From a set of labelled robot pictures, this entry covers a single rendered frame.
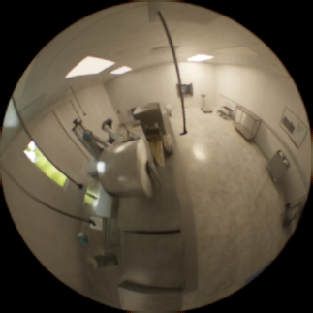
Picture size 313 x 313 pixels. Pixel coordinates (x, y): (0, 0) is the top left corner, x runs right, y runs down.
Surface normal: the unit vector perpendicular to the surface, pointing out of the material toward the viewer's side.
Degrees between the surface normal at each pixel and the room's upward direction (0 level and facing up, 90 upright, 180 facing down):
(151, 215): 0
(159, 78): 90
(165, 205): 0
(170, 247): 0
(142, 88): 90
